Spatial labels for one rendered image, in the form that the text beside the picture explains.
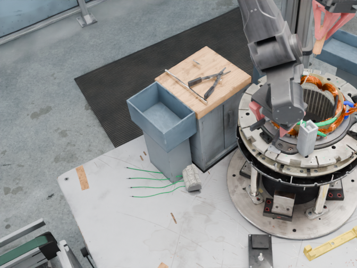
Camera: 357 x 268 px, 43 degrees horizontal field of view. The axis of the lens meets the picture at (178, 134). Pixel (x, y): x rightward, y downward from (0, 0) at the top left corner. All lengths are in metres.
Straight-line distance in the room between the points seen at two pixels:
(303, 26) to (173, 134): 0.61
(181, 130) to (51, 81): 1.93
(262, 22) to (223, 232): 0.70
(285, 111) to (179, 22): 2.49
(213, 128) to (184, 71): 0.19
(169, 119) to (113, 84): 1.60
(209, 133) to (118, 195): 0.35
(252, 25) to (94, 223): 0.82
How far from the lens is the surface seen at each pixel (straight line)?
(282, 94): 0.83
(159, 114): 1.33
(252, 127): 1.03
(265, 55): 0.84
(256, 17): 0.82
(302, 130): 1.04
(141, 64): 2.98
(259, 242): 1.26
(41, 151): 2.69
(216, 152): 1.43
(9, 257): 1.47
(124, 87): 2.85
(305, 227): 1.33
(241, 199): 1.36
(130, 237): 1.36
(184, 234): 1.34
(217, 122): 1.33
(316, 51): 1.02
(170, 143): 1.23
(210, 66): 1.34
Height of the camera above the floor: 1.97
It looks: 50 degrees down
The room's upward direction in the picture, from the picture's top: 9 degrees counter-clockwise
